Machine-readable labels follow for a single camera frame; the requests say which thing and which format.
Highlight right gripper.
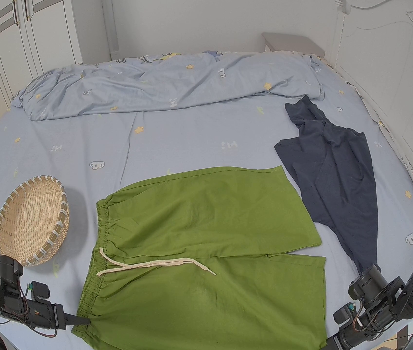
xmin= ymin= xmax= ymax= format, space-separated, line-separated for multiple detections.
xmin=325 ymin=309 xmax=397 ymax=350

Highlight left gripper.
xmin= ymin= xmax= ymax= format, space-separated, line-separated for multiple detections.
xmin=27 ymin=300 xmax=67 ymax=332

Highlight green shorts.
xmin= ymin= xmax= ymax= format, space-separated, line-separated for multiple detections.
xmin=71 ymin=165 xmax=328 ymax=350

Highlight round woven basket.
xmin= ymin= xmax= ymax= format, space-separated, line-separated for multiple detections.
xmin=0 ymin=175 xmax=70 ymax=267

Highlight dark blue garment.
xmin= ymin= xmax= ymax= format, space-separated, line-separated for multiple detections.
xmin=274 ymin=94 xmax=379 ymax=273

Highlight bed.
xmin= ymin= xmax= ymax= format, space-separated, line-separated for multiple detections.
xmin=0 ymin=0 xmax=413 ymax=350

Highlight pale blue quilt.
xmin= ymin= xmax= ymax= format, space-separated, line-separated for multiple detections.
xmin=10 ymin=51 xmax=325 ymax=121

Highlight white wardrobe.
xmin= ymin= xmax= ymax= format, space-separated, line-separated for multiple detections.
xmin=0 ymin=0 xmax=83 ymax=138

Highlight grey bedside table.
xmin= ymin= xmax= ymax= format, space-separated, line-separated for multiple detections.
xmin=261 ymin=32 xmax=326 ymax=58

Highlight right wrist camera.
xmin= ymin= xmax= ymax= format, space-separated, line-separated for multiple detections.
xmin=333 ymin=302 xmax=358 ymax=325

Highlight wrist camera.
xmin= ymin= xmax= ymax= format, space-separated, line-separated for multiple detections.
xmin=26 ymin=281 xmax=50 ymax=302
xmin=333 ymin=302 xmax=358 ymax=325

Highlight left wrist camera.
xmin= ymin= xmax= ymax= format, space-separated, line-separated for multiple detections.
xmin=26 ymin=281 xmax=50 ymax=302

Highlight pale wall pipe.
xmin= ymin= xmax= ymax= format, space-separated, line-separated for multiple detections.
xmin=99 ymin=0 xmax=121 ymax=59

